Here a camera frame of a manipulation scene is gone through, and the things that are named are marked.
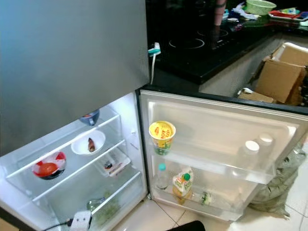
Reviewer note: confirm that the yellow pouch green cap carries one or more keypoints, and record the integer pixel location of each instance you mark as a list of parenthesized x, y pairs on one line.
[(183, 183)]

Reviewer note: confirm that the green vegetables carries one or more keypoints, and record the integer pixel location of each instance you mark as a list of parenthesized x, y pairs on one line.
[(103, 207)]

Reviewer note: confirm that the green yellow-lid noodle cup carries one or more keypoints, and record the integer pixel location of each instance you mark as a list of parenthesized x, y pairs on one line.
[(162, 132)]

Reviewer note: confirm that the small white bowl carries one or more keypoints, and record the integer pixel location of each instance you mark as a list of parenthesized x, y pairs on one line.
[(79, 143)]

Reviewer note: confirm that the grey-green woven sack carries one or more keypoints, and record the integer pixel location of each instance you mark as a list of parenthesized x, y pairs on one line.
[(281, 185)]

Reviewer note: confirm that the clear bottle white cap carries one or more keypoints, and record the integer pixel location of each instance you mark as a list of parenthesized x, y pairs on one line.
[(251, 146), (266, 139)]

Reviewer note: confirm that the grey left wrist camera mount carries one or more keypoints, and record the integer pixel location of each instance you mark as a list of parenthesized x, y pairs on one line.
[(81, 221)]

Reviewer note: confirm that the clear bottle teal cap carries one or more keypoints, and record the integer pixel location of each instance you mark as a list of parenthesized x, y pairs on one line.
[(161, 175)]

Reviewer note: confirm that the brown food piece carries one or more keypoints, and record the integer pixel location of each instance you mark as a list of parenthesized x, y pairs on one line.
[(91, 145)]

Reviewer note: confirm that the red black wrapped bowl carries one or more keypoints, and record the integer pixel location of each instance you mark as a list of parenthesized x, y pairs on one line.
[(48, 168)]

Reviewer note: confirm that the black kitchen counter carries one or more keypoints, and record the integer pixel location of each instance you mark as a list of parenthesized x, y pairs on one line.
[(226, 77)]

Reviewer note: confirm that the green plastic basket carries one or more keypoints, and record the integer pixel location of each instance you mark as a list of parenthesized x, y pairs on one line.
[(260, 6)]

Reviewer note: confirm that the open cardboard box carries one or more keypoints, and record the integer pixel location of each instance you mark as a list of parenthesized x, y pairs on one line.
[(279, 79)]

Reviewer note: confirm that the clear food tray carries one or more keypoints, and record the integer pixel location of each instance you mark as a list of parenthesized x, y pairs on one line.
[(116, 162)]

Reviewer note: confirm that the small green-label bottle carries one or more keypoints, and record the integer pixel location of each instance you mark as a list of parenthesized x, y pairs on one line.
[(206, 197)]

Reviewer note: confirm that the dark pink bottle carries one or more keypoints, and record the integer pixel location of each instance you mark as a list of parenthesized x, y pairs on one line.
[(220, 10)]

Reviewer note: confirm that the black induction cooktop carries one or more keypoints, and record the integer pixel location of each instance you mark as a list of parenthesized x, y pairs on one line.
[(192, 55)]

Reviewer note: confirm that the blue bowl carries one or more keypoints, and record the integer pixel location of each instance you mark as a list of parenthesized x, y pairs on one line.
[(90, 117)]

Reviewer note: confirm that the red tray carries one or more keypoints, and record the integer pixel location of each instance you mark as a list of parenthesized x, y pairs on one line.
[(288, 15)]

